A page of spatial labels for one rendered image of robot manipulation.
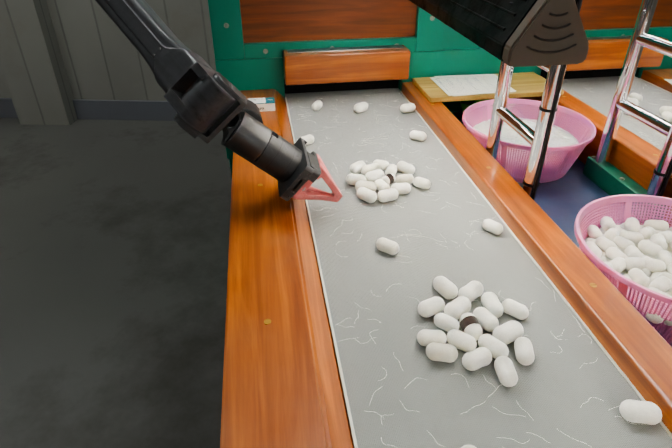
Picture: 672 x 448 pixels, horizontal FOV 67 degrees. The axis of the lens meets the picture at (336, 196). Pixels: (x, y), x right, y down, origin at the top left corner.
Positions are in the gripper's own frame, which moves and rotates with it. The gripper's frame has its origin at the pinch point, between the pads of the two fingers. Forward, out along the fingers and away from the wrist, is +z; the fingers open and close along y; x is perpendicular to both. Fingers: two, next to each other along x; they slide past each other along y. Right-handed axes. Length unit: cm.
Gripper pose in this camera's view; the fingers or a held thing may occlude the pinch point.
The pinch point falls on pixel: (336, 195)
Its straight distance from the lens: 79.9
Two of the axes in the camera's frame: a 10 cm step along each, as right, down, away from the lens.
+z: 7.5, 5.0, 4.4
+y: -1.5, -5.1, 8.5
